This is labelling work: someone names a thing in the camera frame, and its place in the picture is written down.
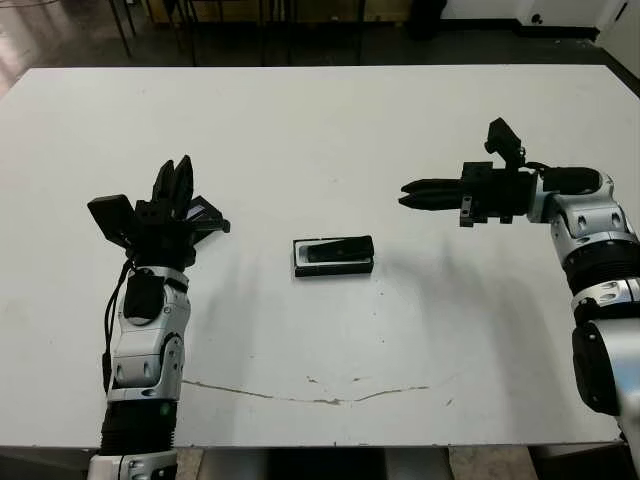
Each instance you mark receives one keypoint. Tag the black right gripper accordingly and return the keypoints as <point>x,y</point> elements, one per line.
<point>500,195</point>

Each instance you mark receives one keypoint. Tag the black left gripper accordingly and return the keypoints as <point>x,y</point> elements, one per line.
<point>160,240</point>

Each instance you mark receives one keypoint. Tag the slim black camera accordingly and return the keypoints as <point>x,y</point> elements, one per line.
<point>340,250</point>

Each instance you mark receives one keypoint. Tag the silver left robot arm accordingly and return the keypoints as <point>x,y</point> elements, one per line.
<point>145,345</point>

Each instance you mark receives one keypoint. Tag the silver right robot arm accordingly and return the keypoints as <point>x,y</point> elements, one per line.
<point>595,230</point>

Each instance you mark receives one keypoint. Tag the black box base white insert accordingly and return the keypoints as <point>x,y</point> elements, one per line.
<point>330,270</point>

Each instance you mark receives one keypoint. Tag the black metal chair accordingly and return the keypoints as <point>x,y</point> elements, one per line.
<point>192,40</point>

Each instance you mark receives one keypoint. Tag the black metal desk leg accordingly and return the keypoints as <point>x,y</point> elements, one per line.
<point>122,37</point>

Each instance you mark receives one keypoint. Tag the black trash bin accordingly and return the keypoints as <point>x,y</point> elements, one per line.
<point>427,17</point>

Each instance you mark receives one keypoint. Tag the grey robot torso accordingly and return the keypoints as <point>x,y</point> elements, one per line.
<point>415,465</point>

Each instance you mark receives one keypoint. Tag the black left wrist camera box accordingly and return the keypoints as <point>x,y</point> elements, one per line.
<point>112,215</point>

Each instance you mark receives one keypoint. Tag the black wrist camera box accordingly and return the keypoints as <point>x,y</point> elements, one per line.
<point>112,215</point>
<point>502,140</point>

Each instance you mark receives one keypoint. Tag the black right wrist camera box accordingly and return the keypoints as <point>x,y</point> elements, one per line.
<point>502,140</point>

